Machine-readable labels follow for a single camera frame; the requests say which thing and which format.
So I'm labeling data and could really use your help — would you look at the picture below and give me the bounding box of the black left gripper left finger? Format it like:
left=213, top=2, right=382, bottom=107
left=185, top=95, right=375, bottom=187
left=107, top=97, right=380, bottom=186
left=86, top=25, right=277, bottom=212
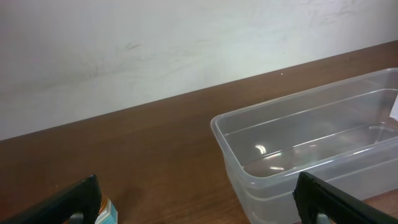
left=3, top=175, right=102, bottom=224

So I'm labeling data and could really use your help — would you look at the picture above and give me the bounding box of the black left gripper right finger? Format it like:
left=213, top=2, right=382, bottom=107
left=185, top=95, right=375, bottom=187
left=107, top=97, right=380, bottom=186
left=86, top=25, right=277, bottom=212
left=293, top=172, right=397, bottom=224

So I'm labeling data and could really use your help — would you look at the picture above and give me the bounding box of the white spray bottle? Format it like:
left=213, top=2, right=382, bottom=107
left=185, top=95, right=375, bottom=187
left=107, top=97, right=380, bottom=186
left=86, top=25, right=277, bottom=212
left=389, top=96, right=398, bottom=121

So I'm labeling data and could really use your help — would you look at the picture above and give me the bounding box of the clear plastic container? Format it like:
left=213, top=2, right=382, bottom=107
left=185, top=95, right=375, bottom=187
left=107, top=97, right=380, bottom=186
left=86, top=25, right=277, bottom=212
left=211, top=68, right=397, bottom=223

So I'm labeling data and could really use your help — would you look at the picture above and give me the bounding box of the small gold-lid jar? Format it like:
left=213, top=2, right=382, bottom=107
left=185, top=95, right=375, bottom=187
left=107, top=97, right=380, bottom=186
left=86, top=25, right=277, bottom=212
left=95, top=194, right=118, bottom=224

